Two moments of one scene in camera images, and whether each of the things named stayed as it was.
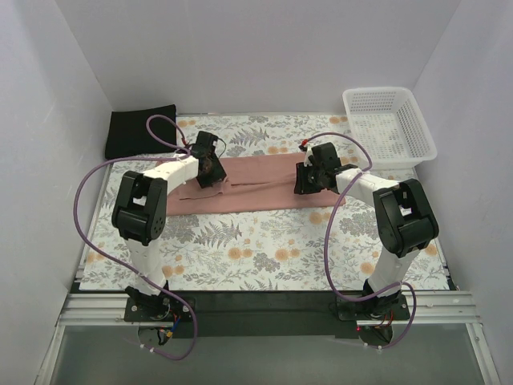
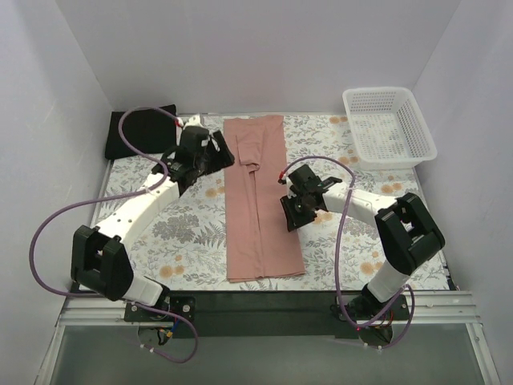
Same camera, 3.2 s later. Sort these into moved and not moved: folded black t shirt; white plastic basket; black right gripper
Moved: black right gripper
Not moved: folded black t shirt; white plastic basket
